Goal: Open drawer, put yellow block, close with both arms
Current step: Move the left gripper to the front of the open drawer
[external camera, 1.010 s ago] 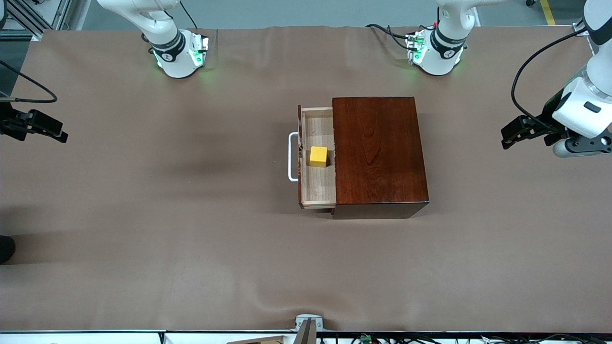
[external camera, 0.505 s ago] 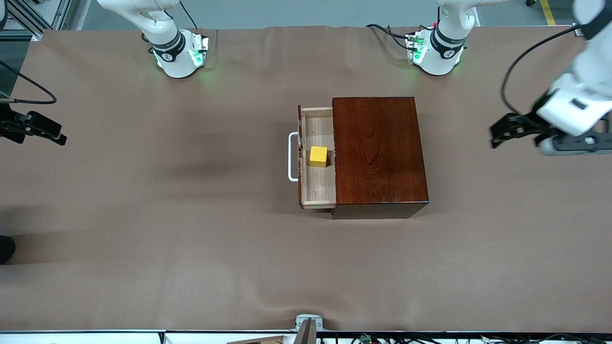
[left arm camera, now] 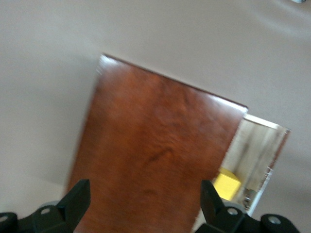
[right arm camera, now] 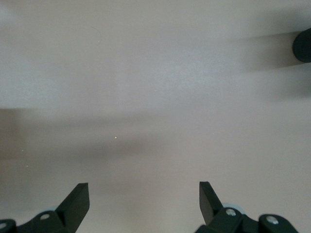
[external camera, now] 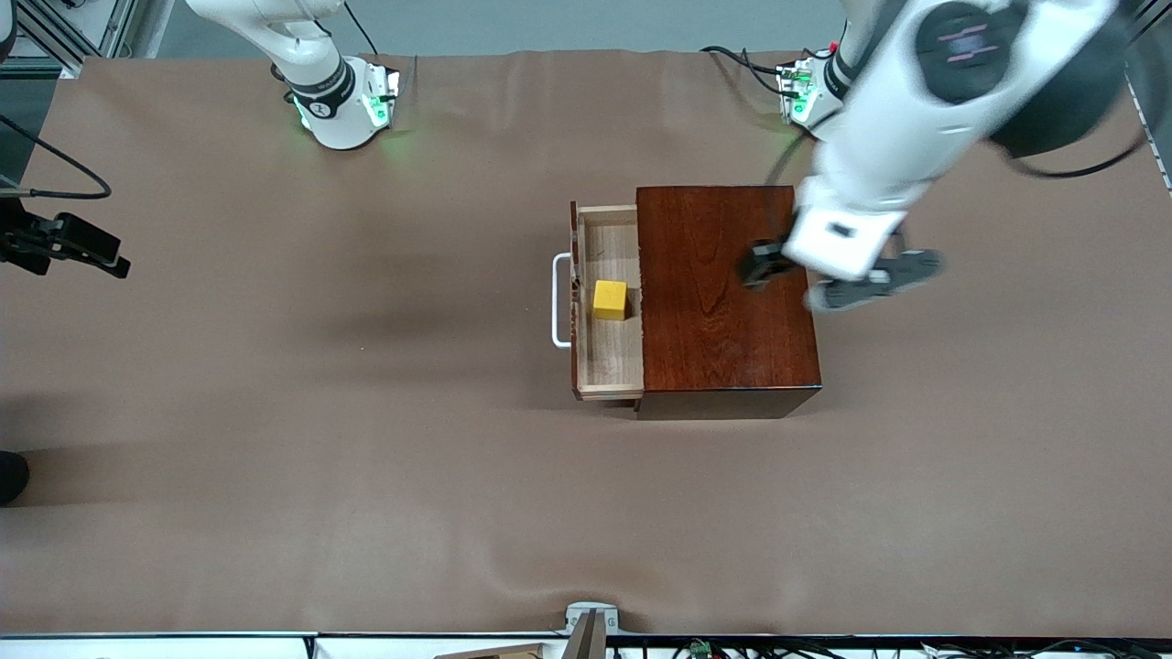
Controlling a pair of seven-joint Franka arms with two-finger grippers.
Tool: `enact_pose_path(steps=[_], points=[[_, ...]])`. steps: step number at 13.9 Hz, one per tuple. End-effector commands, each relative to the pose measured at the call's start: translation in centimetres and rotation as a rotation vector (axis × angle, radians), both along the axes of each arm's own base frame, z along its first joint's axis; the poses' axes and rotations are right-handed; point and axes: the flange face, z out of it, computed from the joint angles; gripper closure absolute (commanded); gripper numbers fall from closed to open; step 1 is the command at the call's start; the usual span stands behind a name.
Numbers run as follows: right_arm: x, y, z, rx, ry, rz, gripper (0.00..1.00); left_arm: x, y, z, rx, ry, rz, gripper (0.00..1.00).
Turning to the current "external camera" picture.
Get yellow block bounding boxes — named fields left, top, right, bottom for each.
left=592, top=280, right=630, bottom=322

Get wooden drawer with white handle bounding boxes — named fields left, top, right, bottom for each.
left=552, top=201, right=647, bottom=411

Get dark brown wooden cabinet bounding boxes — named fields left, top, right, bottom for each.
left=635, top=185, right=823, bottom=420

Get black round object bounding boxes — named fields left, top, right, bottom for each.
left=0, top=451, right=30, bottom=506

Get brown table cover sheet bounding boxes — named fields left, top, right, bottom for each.
left=0, top=48, right=1172, bottom=637

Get brown wooden board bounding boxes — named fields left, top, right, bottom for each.
left=432, top=643, right=550, bottom=659

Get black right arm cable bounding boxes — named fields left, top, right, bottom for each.
left=0, top=114, right=114, bottom=200

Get black left camera mount plate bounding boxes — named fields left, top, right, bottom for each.
left=865, top=249, right=944, bottom=292

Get black left base cables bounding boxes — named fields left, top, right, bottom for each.
left=700, top=44, right=799, bottom=98

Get aluminium frame profile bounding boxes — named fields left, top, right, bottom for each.
left=0, top=0, right=140, bottom=79

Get black right base cable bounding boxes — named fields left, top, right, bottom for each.
left=342, top=0, right=382, bottom=56

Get grey metal clamp bracket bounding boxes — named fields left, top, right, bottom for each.
left=566, top=600, right=620, bottom=659

